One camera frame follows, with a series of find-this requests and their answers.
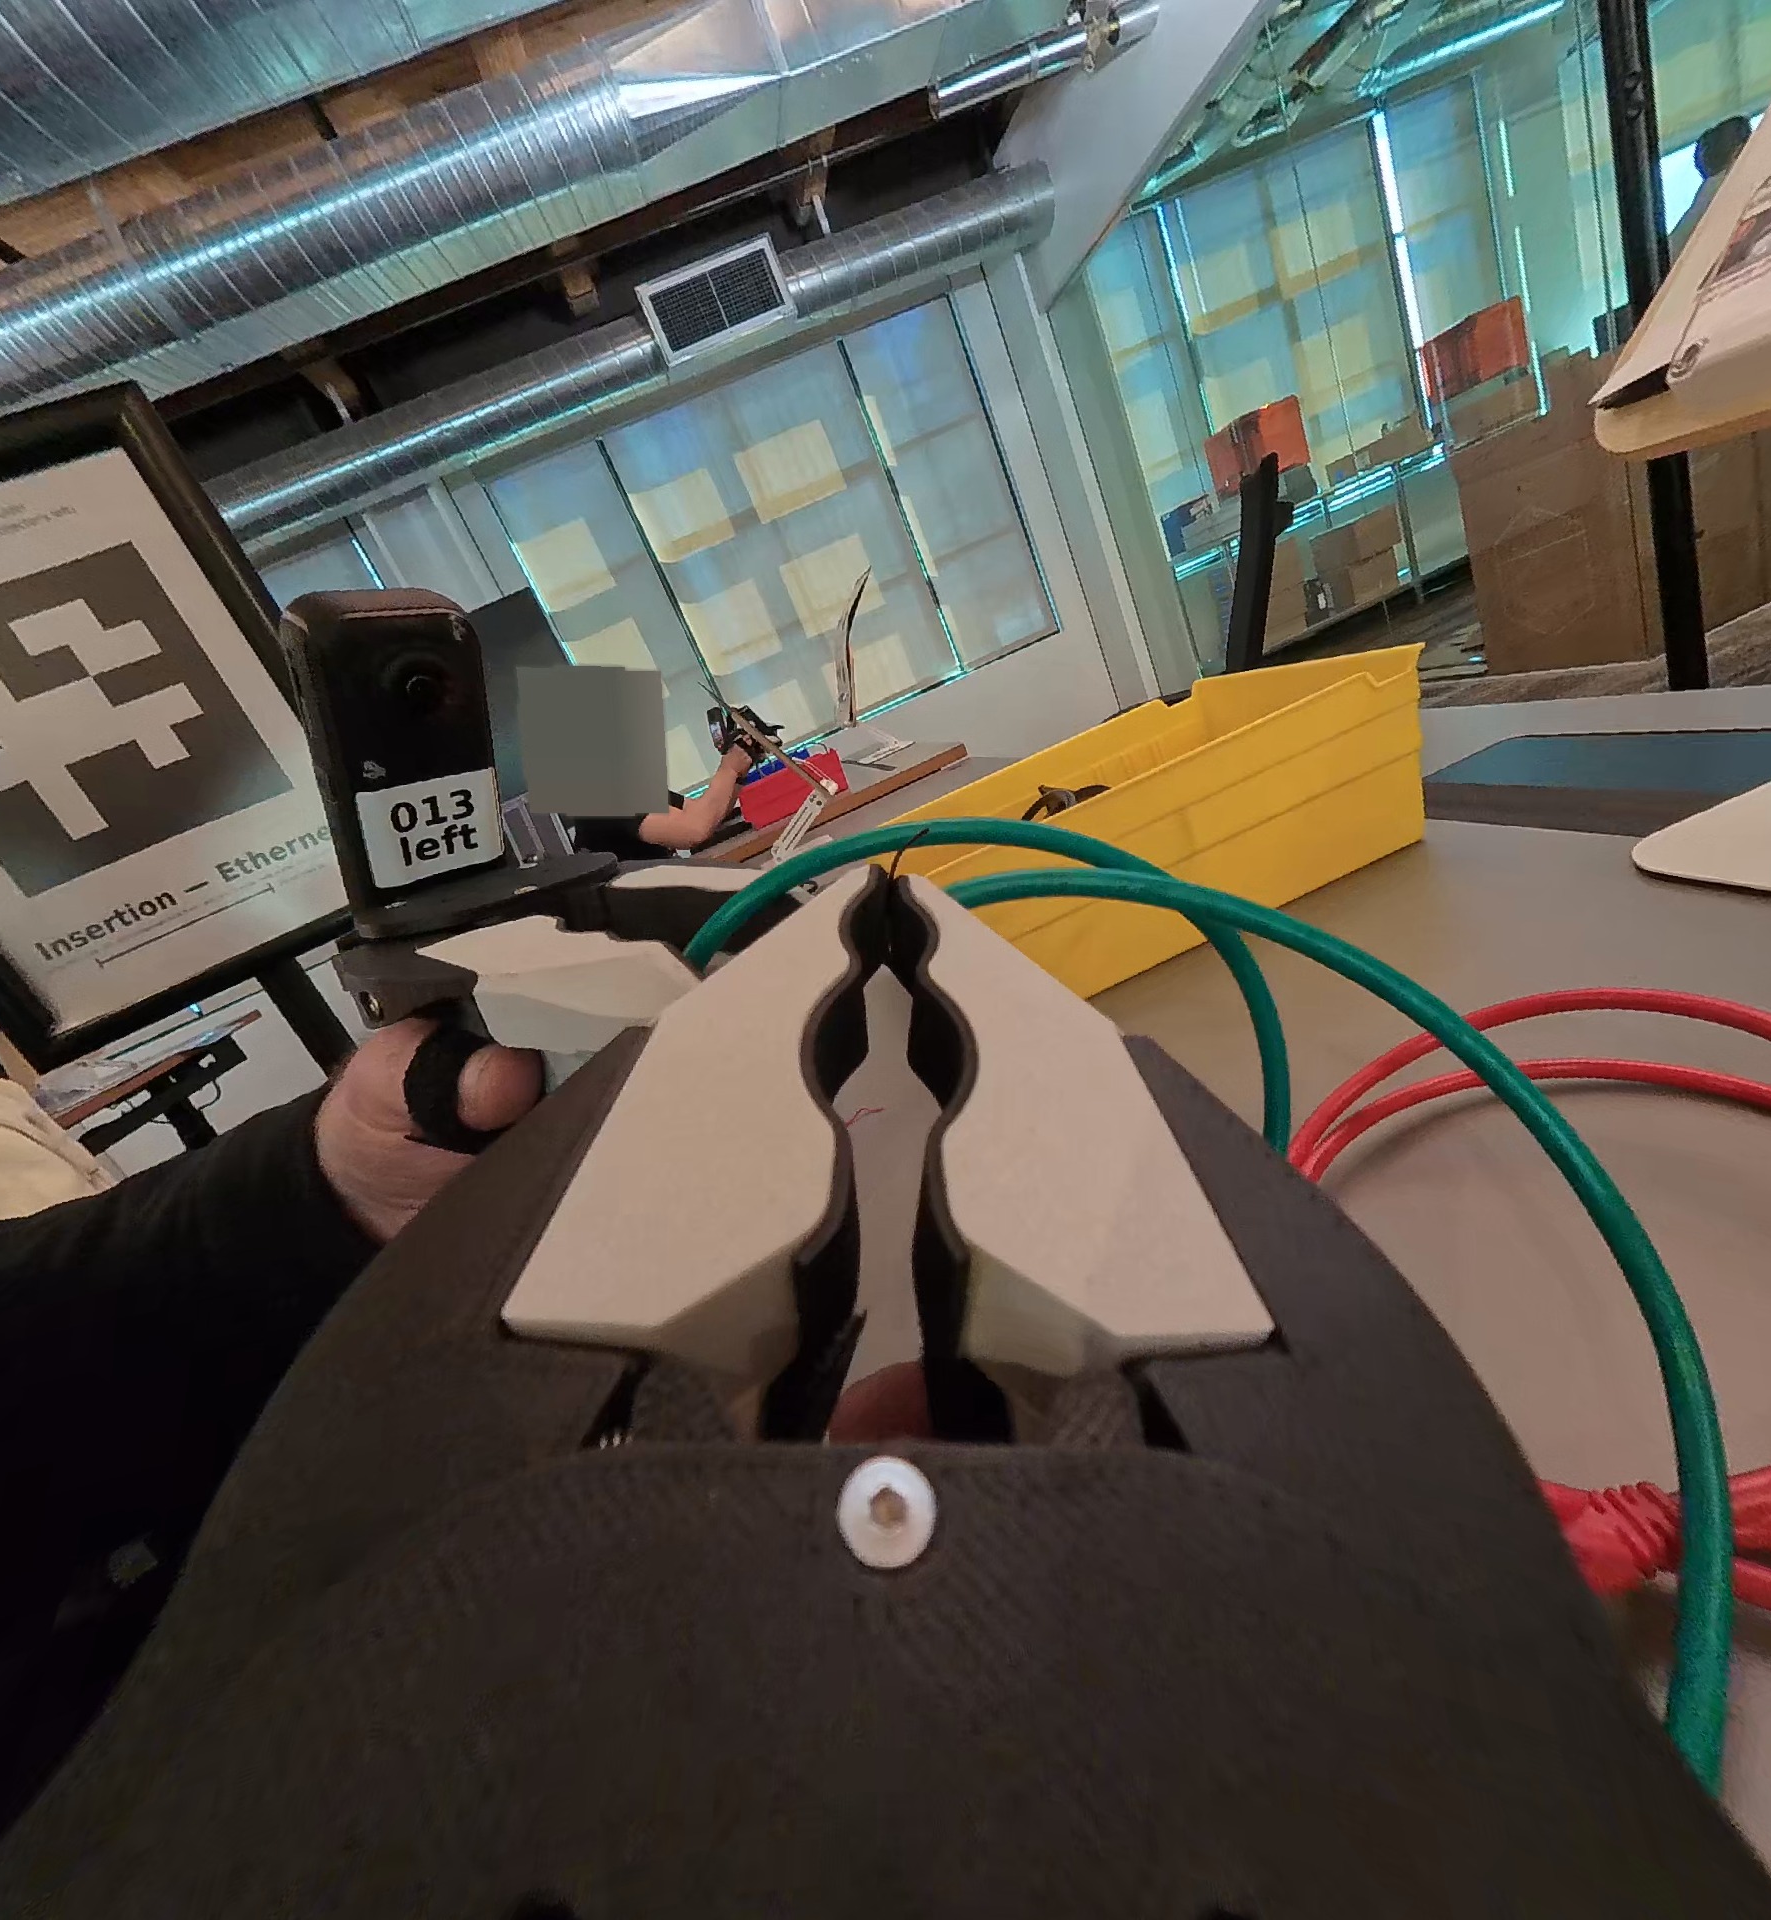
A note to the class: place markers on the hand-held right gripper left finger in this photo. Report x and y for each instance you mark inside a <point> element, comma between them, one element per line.
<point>706,1171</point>

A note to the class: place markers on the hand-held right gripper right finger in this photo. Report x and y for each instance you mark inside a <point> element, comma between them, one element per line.
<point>1095,1171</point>

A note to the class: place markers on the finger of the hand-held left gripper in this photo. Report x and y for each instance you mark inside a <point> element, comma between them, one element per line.
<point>570,982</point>
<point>690,896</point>

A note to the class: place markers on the black twist tie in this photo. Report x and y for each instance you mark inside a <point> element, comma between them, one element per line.
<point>900,863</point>

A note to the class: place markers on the person's left forearm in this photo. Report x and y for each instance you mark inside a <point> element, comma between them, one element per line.
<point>104,1350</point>

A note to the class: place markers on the person's left hand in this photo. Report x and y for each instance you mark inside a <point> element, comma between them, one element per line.
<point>374,1140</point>

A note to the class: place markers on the red plastic bin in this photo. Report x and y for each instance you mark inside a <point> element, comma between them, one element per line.
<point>788,794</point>

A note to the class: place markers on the wooden edged table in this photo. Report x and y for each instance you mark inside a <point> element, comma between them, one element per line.
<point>886,764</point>

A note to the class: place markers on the curved clear stand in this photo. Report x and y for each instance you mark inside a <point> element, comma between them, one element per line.
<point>856,644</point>

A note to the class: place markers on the framed marker poster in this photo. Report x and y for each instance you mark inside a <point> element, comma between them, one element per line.
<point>74,721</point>

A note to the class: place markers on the yellow plastic bin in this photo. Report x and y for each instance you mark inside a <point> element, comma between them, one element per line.
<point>1245,781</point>

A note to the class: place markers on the white vent grille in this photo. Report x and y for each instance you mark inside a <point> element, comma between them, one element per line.
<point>716,297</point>

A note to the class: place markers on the cream cloth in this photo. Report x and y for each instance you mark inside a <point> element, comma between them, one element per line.
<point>0,1140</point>

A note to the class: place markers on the black office chair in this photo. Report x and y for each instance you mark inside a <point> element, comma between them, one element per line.
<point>1253,570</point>

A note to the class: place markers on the orange shelf box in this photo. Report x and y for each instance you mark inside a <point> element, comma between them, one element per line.
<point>1477,344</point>
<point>1257,434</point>

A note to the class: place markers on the stack of cardboard boxes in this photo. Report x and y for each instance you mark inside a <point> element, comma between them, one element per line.
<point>1545,511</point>

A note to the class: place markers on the black stand pole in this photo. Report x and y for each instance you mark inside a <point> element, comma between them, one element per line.
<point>1649,570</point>

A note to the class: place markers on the wooden document board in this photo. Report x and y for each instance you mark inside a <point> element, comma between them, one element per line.
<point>1725,405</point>

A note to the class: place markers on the silver ventilation duct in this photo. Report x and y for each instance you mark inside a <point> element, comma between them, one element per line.
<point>224,284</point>
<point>524,391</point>

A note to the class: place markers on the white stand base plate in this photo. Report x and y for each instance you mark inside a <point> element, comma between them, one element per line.
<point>1755,840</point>

